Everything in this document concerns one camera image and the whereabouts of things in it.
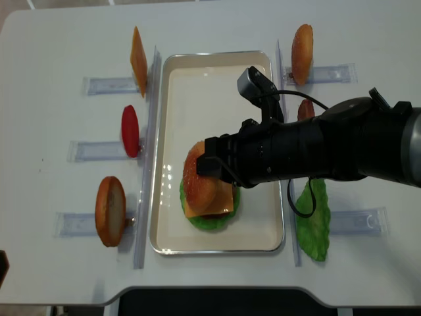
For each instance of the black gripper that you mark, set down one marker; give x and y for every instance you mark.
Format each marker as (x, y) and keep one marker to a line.
(243, 159)

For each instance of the sesame top bun being placed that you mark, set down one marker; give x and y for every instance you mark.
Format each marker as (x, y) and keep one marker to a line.
(199, 191)

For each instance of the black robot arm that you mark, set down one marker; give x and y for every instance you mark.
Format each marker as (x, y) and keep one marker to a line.
(348, 142)

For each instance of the cheese slice on burger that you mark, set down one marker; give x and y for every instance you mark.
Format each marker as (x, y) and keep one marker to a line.
(222, 203)

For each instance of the lettuce leaf on burger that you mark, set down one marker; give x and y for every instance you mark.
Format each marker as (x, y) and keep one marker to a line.
(211, 224)

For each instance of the red tomato slice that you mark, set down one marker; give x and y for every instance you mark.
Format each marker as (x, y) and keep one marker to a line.
(130, 131)

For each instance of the spare brown meat patty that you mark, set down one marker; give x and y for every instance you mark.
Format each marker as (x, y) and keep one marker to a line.
(305, 110)

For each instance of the spare green lettuce leaf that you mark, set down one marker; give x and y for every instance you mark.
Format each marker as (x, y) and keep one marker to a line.
(313, 232)

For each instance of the spare standing cheese slice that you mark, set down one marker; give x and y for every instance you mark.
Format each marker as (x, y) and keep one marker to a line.
(139, 62)

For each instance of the clear holder under tomato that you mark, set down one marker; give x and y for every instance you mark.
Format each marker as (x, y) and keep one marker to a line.
(98, 151)

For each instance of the clear holder under cheese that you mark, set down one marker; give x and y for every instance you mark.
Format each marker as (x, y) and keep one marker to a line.
(105, 86)

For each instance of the clear holder under lettuce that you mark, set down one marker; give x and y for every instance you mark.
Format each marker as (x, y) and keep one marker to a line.
(368, 222)

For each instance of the white rectangular metal tray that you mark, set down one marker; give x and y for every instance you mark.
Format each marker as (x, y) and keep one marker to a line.
(199, 99)

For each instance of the spare bun slice left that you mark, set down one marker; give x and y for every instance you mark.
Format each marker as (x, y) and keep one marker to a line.
(110, 211)

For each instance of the spare sesame top bun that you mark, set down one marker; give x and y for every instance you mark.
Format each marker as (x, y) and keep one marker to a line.
(301, 54)

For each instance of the clear holder under left bun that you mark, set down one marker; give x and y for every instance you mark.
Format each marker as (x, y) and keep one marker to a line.
(69, 225)

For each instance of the clear holder under buns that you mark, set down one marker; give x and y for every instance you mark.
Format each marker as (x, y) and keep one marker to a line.
(345, 73)

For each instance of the brown object at edge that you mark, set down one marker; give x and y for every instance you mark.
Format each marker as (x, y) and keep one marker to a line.
(4, 266)

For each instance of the clear left long rail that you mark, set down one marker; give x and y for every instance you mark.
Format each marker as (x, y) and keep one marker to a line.
(150, 160)

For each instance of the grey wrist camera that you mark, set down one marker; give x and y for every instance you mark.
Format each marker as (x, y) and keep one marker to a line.
(253, 85)

